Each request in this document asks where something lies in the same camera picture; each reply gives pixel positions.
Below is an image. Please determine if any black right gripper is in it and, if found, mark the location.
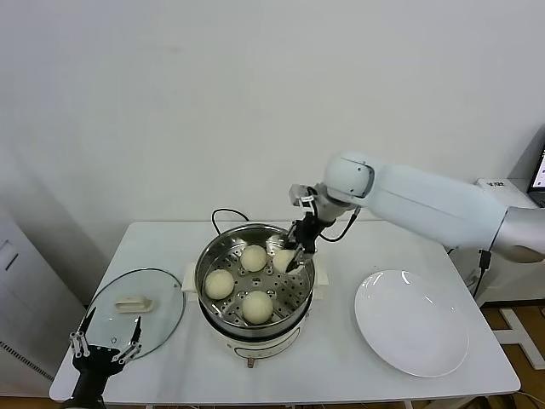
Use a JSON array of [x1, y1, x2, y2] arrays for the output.
[[284, 212, 321, 274]]

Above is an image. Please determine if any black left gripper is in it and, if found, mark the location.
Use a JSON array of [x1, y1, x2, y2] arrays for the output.
[[69, 306, 144, 377]]

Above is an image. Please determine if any white steamed baozi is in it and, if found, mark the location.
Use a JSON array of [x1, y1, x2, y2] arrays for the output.
[[241, 291, 274, 325], [272, 250, 299, 274], [240, 245, 268, 273], [204, 268, 236, 301]]

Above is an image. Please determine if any glass lid with beige handle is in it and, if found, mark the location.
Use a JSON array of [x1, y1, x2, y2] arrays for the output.
[[83, 267, 186, 359]]

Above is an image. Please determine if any stainless steel steamer basket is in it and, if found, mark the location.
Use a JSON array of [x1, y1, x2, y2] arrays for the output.
[[194, 224, 316, 337]]

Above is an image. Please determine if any steel steamer pot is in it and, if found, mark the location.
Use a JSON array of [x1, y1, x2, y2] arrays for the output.
[[181, 257, 330, 370]]

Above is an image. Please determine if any white cabinet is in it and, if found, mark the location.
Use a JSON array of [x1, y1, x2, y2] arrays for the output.
[[0, 204, 89, 400]]

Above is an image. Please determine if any white round plate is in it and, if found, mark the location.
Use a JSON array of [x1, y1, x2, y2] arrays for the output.
[[353, 268, 471, 378]]

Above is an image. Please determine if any white side desk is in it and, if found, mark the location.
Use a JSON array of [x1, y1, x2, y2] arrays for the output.
[[475, 177, 545, 372]]

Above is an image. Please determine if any black laptop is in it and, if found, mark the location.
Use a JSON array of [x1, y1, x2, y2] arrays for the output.
[[526, 127, 545, 209]]

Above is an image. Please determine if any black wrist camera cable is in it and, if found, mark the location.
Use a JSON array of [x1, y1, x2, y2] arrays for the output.
[[317, 207, 361, 244]]

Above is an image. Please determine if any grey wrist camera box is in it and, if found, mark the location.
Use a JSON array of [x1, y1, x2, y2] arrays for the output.
[[288, 183, 319, 212]]

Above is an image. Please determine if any black cooker power cable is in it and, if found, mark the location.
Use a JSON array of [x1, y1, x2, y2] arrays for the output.
[[211, 207, 251, 236]]

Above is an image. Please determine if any black laptop charger cable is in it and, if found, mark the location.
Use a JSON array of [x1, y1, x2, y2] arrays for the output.
[[446, 246, 491, 299]]

